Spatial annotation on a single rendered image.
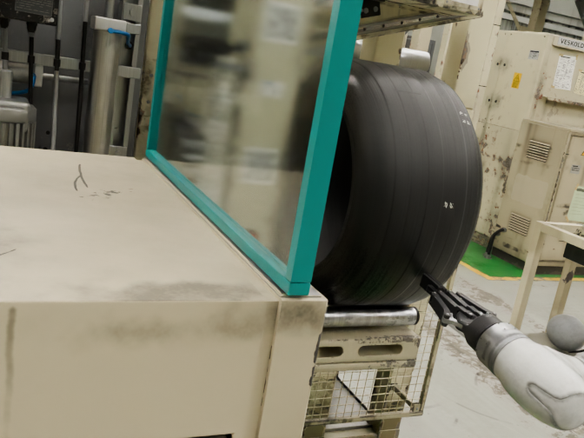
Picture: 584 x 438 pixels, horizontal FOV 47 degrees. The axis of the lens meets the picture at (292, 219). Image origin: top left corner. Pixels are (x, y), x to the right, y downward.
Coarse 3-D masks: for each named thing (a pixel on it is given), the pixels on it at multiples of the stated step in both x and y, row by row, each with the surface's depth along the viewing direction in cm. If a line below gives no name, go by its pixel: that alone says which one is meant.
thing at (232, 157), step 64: (192, 0) 84; (256, 0) 64; (320, 0) 52; (192, 64) 83; (256, 64) 63; (320, 64) 51; (192, 128) 81; (256, 128) 62; (320, 128) 50; (192, 192) 78; (256, 192) 62; (320, 192) 51; (256, 256) 59
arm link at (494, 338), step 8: (488, 328) 120; (496, 328) 119; (504, 328) 119; (512, 328) 119; (488, 336) 119; (496, 336) 118; (504, 336) 117; (512, 336) 116; (520, 336) 117; (480, 344) 120; (488, 344) 118; (496, 344) 117; (504, 344) 116; (480, 352) 120; (488, 352) 118; (496, 352) 116; (480, 360) 121; (488, 360) 118; (488, 368) 119
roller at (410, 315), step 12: (336, 312) 149; (348, 312) 150; (360, 312) 151; (372, 312) 153; (384, 312) 154; (396, 312) 156; (408, 312) 157; (324, 324) 148; (336, 324) 149; (348, 324) 150; (360, 324) 152; (372, 324) 153; (384, 324) 155; (396, 324) 156; (408, 324) 158
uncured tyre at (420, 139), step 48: (384, 96) 136; (432, 96) 141; (336, 144) 184; (384, 144) 132; (432, 144) 135; (336, 192) 188; (384, 192) 131; (432, 192) 134; (480, 192) 140; (336, 240) 184; (384, 240) 133; (432, 240) 137; (336, 288) 144; (384, 288) 142
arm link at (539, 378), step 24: (504, 360) 114; (528, 360) 110; (552, 360) 109; (576, 360) 115; (504, 384) 113; (528, 384) 108; (552, 384) 106; (576, 384) 105; (528, 408) 109; (552, 408) 105; (576, 408) 104
